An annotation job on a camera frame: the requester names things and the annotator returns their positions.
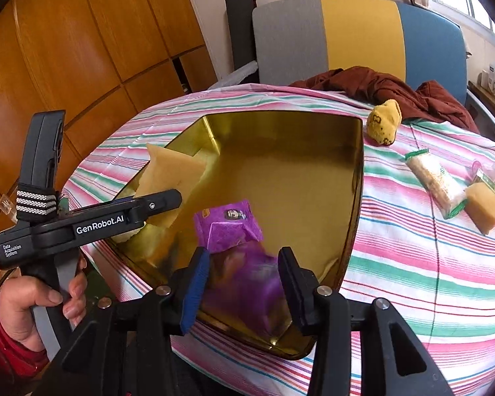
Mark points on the black bed post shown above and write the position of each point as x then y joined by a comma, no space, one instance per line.
239,29

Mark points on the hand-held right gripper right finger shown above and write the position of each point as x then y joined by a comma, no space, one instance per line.
293,293

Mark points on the striped bed sheet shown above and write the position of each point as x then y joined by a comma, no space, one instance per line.
396,276

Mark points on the yellow sponge cake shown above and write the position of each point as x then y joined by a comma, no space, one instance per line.
169,173

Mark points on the yellow plush toy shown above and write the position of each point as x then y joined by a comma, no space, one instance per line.
383,123

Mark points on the wooden wardrobe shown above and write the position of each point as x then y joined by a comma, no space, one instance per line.
86,29

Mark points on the gold tin tray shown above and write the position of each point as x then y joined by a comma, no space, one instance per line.
272,173

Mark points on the grey yellow blue headboard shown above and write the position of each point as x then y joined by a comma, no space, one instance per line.
354,29

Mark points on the grey bed side rail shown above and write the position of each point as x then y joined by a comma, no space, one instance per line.
239,75
489,115

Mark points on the green-edged cracker packet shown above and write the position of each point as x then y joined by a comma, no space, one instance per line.
433,181

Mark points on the wooden bedside table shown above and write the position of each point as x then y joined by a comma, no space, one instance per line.
478,90

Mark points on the purple snack packet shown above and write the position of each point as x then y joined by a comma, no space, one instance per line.
227,231

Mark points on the small white bottle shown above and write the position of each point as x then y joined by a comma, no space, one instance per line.
485,79

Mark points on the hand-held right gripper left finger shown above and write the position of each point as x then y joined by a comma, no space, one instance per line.
194,288

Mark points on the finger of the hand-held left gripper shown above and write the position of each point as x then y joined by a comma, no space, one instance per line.
159,205

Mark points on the green label cake packet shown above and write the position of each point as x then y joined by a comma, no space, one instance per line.
484,206

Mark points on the maroon cloth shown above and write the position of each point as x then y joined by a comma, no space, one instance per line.
354,82

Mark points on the person's left hand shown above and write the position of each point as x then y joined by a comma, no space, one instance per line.
20,309

